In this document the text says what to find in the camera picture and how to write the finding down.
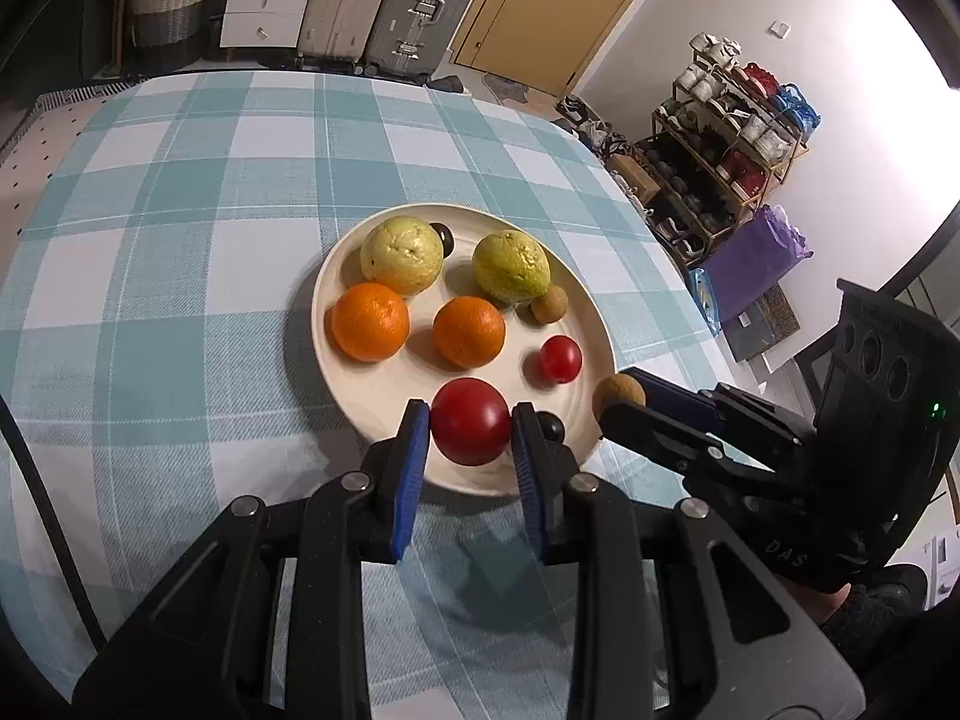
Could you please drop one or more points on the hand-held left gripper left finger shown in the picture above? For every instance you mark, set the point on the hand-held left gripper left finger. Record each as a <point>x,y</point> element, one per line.
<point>409,480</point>

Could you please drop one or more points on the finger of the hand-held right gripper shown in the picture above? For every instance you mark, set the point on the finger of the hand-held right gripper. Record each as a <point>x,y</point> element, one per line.
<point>652,441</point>
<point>667,399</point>

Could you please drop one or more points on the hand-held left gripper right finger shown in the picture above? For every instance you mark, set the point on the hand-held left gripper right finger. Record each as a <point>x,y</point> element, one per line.
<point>529,480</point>

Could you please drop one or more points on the brown longan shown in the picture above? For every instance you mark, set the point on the brown longan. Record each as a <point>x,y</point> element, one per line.
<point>550,304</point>
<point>616,392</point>

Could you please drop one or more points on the dark purple tomato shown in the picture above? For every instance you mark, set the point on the dark purple tomato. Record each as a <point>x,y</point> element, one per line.
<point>553,427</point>
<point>446,240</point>

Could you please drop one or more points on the large red tomato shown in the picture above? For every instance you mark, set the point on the large red tomato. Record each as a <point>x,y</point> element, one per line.
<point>469,420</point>

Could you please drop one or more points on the cream oval plate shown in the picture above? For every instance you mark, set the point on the cream oval plate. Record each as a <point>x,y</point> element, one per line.
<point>420,376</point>

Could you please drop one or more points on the small red tomato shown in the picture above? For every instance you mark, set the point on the small red tomato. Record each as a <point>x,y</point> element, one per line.
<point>560,359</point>

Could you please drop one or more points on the orange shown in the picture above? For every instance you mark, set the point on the orange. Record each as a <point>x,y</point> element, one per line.
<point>371,322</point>
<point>469,331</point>

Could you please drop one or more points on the blue plastic bag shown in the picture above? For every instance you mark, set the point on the blue plastic bag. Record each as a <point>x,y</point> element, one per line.
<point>705,300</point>

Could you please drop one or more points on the patterned floor rug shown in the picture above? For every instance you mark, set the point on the patterned floor rug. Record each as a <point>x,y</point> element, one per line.
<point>765,322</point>

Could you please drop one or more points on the purple bag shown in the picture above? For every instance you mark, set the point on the purple bag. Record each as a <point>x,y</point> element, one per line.
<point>750,262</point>

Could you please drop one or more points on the yellowish green guava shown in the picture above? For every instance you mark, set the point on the yellowish green guava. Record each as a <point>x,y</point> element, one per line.
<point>401,256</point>

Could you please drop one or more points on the small cardboard box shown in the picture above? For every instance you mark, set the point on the small cardboard box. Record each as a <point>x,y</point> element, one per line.
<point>634,176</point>

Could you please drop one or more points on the wooden shoe rack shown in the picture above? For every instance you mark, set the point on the wooden shoe rack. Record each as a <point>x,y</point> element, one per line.
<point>720,157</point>

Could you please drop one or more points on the pile of shoes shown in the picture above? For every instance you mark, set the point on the pile of shoes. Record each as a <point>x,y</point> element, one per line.
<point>592,127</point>

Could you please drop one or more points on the teal white checked tablecloth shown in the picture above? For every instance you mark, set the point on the teal white checked tablecloth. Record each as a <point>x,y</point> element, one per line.
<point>187,240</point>

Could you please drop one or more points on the grey doormat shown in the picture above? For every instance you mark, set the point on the grey doormat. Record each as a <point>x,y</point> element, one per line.
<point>517,88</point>

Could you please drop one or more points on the wooden door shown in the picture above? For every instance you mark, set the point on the wooden door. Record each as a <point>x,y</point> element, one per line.
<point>555,7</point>

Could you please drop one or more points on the silver suitcase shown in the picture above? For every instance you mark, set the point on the silver suitcase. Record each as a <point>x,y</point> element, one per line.
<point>424,11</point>

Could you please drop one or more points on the beige suitcase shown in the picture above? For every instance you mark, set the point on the beige suitcase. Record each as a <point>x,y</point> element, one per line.
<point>349,0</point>

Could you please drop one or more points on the woven laundry basket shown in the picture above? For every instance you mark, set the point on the woven laundry basket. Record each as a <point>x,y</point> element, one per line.
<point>169,11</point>

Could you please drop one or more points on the white wall switch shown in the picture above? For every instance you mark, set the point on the white wall switch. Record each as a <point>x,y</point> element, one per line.
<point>779,28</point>

